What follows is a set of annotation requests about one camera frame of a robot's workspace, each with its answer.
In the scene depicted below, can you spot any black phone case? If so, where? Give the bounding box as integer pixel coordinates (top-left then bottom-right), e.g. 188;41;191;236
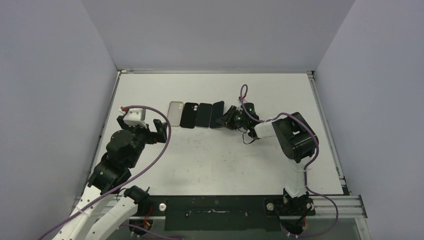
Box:
179;102;199;129

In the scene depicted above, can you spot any cream phone case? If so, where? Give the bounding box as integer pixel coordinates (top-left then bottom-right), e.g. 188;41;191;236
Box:
167;101;184;127

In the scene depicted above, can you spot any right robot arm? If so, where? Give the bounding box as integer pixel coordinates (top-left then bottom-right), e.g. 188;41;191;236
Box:
211;102;319;215

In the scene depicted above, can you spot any purple cable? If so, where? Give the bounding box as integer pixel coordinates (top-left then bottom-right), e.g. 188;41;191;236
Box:
37;105;184;240
238;83;340;239

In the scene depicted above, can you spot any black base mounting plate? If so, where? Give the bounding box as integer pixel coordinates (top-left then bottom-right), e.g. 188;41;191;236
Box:
116;184;316;233

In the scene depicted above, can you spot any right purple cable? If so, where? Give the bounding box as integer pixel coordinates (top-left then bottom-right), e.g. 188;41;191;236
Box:
238;83;340;239

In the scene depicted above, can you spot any cream-edged spare phone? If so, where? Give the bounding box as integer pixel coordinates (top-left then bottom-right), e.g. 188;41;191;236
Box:
209;101;225;129

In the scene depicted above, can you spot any black phone white edge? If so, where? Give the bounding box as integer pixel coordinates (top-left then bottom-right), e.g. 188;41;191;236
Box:
195;103;213;128

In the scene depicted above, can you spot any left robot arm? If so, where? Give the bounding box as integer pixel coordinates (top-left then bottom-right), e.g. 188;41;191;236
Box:
39;108;172;240

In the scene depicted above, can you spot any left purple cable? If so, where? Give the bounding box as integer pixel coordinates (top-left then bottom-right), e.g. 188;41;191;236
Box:
37;105;184;240

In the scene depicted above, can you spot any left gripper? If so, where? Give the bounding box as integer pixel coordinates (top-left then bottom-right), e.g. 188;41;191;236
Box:
119;115;167;168

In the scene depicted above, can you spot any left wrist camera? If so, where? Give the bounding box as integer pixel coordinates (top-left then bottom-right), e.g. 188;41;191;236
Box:
120;107;148;129

